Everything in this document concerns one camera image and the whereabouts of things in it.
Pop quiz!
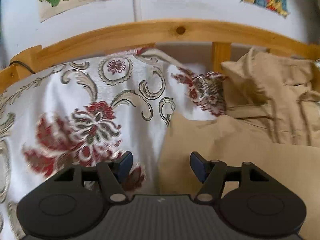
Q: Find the black cable on bedpost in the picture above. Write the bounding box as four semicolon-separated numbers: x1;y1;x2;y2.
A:
9;60;36;75

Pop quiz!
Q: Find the beige jacket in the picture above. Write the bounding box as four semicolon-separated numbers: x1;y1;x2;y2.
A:
158;49;319;239

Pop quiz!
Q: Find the white wall cable duct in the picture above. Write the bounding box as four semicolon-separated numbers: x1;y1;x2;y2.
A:
132;0;142;22

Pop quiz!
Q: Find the wooden bed frame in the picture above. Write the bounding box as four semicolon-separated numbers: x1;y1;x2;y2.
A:
1;19;319;92

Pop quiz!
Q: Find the white floral satin bedspread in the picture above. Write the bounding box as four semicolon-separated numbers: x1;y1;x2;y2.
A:
1;49;225;239

